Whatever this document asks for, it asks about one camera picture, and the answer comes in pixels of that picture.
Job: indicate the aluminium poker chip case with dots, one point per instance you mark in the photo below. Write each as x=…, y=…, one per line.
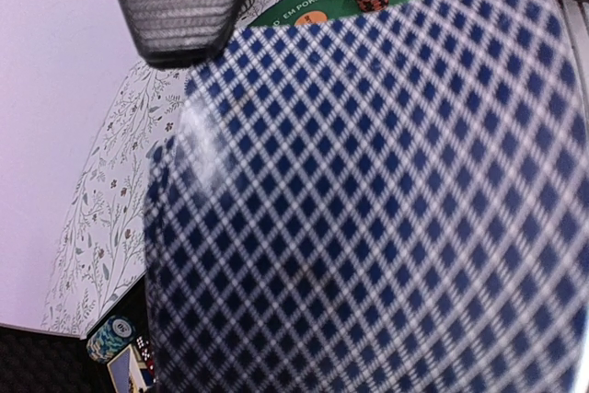
x=40, y=362

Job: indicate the orange big blind button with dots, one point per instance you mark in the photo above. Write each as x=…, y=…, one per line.
x=311, y=17

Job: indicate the card box in case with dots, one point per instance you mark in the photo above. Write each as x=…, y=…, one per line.
x=129, y=373

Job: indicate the red dice row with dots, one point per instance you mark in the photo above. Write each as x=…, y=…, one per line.
x=143, y=344

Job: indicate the blue playing card deck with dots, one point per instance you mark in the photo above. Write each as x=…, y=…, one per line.
x=392, y=202

